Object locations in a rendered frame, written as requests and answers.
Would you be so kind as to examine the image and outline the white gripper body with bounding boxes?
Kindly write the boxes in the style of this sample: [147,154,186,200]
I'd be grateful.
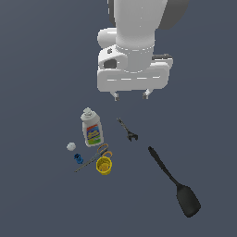
[96,47,174,94]

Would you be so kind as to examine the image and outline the dark adjustable wrench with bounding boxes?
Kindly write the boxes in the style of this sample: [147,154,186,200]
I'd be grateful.
[116,117,139,143]

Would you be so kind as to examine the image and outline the white bleach cleanser bottle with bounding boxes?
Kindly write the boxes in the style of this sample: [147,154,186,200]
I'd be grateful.
[80,106,105,148]

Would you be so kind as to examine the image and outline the yellow cup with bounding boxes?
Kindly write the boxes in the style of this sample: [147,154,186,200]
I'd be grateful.
[95,156,113,176]

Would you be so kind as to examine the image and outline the small blue bolt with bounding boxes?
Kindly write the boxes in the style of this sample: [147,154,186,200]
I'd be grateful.
[73,153,85,165]

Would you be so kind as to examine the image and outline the black spatula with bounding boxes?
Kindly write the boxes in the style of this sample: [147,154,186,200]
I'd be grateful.
[147,145,202,218]

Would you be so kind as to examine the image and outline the orange-handled scissors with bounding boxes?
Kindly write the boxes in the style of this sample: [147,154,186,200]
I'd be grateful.
[74,143,113,173]

